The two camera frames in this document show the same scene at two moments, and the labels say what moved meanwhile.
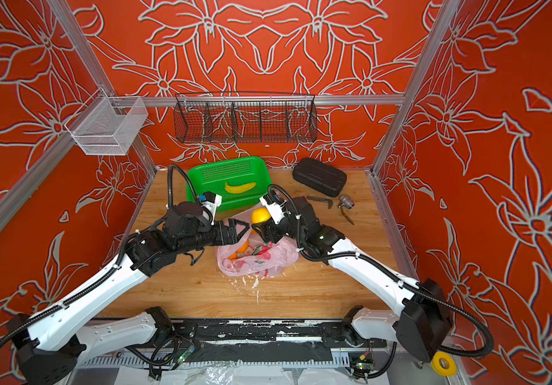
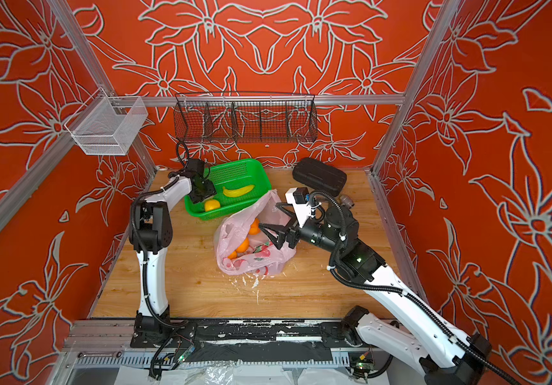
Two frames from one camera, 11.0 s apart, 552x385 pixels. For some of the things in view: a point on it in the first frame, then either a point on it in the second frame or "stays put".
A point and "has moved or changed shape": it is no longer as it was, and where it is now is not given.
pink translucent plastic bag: [254, 256] stays put
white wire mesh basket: [107, 125] stays put
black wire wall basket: [245, 118] stays put
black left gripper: [233, 237] -> [209, 191]
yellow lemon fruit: [260, 215] has moved or changed shape
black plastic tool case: [325, 178] stays put
